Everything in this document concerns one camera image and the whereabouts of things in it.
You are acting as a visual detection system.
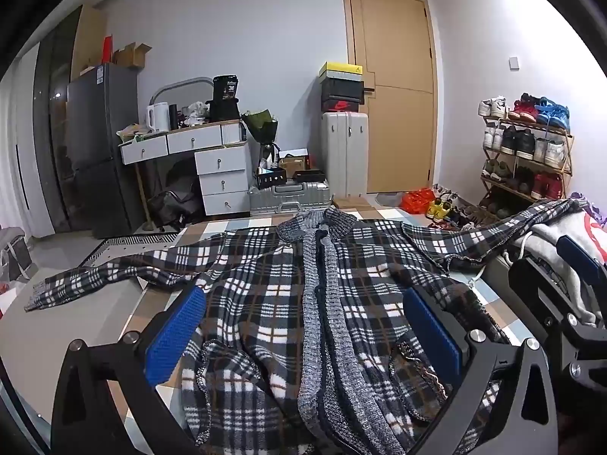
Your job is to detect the white hard-shell suitcase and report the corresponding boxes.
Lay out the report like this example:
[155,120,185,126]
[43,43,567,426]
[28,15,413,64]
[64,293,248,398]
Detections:
[321,111,370,197]

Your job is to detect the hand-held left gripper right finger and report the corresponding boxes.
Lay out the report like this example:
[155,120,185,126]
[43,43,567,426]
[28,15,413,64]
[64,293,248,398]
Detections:
[402,287,559,455]

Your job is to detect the open cardboard box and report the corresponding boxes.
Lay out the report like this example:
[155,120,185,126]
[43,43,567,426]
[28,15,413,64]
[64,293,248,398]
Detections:
[111,42,153,69]

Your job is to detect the silver hard-shell suitcase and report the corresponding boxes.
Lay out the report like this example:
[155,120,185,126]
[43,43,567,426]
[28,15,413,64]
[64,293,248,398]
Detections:
[248,181,333,216]

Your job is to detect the arched grey-framed mirror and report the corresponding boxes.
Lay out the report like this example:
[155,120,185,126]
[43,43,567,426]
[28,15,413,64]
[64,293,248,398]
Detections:
[151,77,215,126]

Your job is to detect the black white striped rug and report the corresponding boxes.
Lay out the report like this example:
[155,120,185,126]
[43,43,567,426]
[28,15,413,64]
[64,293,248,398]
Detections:
[80,232,181,268]

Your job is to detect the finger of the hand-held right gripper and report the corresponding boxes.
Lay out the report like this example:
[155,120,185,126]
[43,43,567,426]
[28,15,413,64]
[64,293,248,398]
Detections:
[507,256,607,392]
[556,234,607,295]

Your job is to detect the checkered bed sheet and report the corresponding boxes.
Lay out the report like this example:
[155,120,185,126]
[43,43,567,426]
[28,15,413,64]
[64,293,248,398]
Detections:
[107,206,527,455]

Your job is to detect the black shoe box red logo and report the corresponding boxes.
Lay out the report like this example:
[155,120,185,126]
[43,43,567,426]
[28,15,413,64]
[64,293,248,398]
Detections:
[321,97,366,113]

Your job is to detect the black paper bag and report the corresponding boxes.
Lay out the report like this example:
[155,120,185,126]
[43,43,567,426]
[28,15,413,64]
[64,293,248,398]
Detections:
[206,74,242,123]

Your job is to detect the black glossy wardrobe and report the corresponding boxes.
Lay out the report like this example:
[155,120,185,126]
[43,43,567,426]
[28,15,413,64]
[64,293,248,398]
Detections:
[33,5,83,238]

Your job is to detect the purple cloth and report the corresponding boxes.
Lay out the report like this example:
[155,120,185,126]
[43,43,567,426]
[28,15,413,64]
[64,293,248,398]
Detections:
[569,192,607,231]

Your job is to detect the black white plaid jacket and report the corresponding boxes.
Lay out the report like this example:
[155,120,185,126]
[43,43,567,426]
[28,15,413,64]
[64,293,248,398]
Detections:
[24,198,589,455]

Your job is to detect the white curtain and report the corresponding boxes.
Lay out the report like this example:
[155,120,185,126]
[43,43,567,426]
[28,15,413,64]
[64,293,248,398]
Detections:
[0,42,55,242]

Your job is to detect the grey storage basket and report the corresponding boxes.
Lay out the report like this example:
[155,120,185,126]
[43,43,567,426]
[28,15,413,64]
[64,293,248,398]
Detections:
[0,226,34,285]

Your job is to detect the light wooden door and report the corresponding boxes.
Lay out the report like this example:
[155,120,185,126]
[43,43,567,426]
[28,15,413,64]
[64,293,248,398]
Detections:
[341,0,438,196]

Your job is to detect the white desk with drawers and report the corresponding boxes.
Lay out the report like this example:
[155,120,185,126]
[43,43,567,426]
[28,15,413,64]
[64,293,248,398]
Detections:
[118,121,252,235]

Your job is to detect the black duffel bag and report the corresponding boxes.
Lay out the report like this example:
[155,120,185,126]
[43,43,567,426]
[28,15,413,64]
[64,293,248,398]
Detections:
[147,175,202,228]

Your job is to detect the orange plastic bag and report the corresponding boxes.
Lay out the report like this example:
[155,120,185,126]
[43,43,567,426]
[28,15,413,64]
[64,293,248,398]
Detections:
[401,188,436,214]

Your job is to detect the dark grey fridge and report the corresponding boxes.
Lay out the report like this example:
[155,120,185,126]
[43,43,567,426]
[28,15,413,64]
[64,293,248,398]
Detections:
[66,63,145,239]

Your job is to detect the yellow shoes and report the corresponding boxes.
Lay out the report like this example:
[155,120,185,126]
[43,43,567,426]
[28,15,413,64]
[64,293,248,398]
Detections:
[427,199,453,221]

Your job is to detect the pile of loose shoes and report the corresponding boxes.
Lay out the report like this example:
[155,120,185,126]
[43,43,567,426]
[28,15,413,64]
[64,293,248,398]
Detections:
[434,185,494,233]

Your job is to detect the white and red box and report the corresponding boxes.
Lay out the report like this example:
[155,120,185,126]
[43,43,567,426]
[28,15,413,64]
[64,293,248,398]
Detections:
[279,148,311,171]

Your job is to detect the grey hoodie with white drawstring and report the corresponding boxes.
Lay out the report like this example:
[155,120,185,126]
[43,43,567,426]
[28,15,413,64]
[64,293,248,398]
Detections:
[505,209,607,328]

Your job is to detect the white electric kettle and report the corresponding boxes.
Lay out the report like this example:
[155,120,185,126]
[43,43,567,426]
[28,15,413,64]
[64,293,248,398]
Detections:
[146,102,170,133]

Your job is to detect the wooden shoe rack with shoes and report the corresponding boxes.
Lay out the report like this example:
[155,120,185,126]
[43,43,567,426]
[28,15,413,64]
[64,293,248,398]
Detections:
[476,93,572,214]

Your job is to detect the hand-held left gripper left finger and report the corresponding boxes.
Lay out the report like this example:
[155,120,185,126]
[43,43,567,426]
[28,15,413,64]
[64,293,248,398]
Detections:
[50,284,209,455]

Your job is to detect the black box with white dots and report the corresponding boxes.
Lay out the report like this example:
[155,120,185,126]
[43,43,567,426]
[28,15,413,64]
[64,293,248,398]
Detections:
[256,168,288,188]

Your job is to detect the bouquet in black wrap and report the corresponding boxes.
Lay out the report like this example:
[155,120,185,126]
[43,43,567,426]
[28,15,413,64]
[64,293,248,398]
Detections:
[242,109,280,162]

